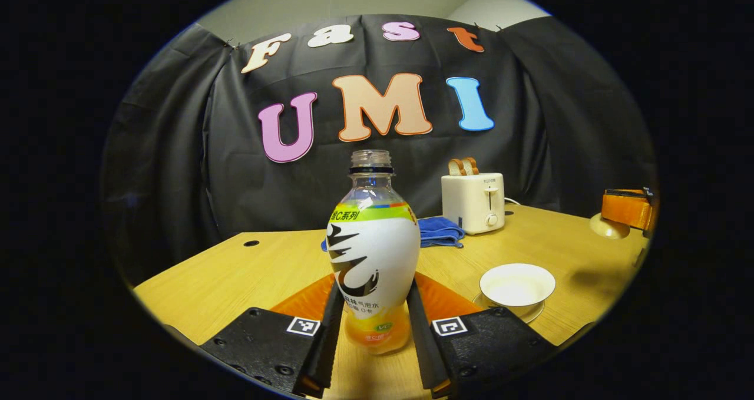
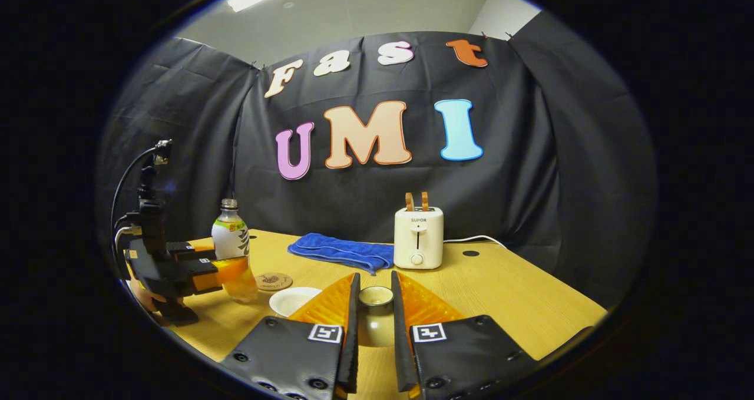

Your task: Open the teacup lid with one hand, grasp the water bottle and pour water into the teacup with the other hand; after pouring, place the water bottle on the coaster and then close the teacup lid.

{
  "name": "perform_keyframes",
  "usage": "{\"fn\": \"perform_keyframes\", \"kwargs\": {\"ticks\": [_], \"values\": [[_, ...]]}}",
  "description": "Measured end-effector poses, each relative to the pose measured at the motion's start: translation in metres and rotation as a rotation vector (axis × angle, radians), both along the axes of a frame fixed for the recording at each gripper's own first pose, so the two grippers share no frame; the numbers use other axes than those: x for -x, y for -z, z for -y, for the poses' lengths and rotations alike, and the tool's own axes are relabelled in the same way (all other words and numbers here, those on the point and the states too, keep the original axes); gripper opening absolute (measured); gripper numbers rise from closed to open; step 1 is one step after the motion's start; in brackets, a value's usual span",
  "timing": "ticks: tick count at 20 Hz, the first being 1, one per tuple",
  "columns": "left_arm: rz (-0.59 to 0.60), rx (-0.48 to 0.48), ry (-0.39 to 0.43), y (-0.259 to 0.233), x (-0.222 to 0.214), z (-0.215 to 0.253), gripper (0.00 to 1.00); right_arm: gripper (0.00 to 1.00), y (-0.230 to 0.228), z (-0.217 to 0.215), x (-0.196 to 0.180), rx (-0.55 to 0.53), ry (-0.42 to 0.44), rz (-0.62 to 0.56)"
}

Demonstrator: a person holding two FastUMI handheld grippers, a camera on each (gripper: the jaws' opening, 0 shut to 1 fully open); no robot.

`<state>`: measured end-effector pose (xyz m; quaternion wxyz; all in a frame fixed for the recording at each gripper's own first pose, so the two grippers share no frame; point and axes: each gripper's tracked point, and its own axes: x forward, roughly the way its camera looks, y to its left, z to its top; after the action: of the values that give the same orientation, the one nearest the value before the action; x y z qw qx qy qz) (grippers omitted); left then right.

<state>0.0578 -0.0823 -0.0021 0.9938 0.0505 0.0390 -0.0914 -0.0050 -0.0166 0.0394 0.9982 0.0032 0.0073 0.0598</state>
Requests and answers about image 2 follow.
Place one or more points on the white teacup lid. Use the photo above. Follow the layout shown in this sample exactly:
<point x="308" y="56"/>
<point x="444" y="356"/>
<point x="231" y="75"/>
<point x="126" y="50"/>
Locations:
<point x="376" y="323"/>

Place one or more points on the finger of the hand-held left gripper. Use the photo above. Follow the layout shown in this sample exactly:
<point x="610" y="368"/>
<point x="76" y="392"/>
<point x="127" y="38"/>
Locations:
<point x="203" y="268"/>
<point x="188" y="247"/>

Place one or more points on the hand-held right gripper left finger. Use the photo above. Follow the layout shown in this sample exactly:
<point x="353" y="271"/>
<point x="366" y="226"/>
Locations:
<point x="349" y="353"/>

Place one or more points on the clear plastic water bottle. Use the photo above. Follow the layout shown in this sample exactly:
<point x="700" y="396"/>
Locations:
<point x="231" y="241"/>

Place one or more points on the black backdrop cloth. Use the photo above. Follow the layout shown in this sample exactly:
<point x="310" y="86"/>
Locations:
<point x="518" y="182"/>

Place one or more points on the round cork coaster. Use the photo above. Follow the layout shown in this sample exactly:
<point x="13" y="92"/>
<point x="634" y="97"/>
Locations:
<point x="274" y="281"/>

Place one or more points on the blue folded towel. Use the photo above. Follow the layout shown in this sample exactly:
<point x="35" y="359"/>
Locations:
<point x="341" y="251"/>

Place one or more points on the white toaster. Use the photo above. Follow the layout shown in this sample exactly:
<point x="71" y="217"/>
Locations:
<point x="418" y="241"/>

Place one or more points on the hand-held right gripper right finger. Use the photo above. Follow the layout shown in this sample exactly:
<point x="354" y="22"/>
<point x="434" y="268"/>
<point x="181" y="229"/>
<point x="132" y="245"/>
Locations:
<point x="402" y="353"/>

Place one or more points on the white teacup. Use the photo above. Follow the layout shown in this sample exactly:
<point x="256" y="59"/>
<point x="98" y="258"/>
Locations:
<point x="291" y="301"/>

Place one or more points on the toast slice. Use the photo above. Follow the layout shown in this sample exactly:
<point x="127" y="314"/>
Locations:
<point x="425" y="201"/>
<point x="409" y="201"/>

